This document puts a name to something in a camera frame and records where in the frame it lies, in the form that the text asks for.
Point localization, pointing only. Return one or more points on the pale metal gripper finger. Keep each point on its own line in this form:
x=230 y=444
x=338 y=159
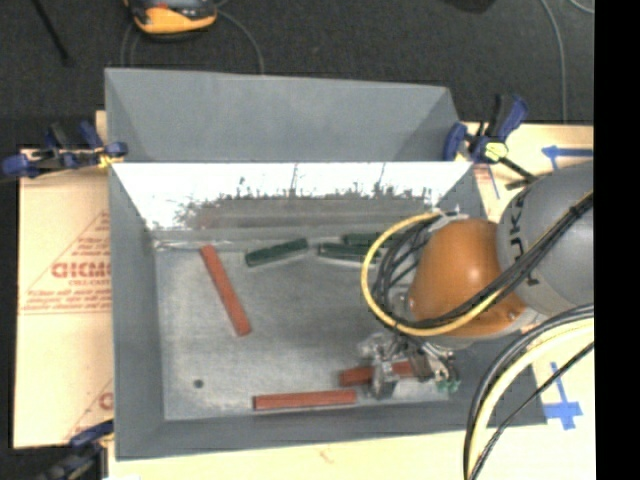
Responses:
x=375 y=348
x=384 y=383

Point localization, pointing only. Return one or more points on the red-brown flat block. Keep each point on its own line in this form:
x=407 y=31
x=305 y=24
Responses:
x=305 y=400
x=356 y=376
x=226 y=292

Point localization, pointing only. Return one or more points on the grey metal bin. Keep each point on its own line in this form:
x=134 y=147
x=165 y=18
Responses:
x=290 y=318

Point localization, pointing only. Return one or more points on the dark green flat block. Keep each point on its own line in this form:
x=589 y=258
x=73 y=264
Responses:
x=276 y=252
x=362 y=239
x=345 y=251

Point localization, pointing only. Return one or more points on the brown cardboard board, red print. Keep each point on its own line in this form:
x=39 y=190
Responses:
x=60 y=358

